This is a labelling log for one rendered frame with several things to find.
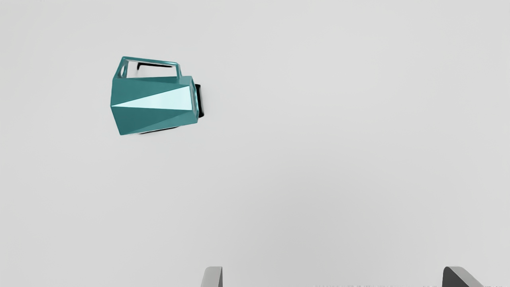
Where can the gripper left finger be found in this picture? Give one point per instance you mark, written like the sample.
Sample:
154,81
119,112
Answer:
212,278

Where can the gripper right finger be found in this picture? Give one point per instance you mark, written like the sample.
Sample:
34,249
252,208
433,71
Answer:
458,279

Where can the teal faceted mug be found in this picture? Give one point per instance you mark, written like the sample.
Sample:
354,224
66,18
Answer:
151,103

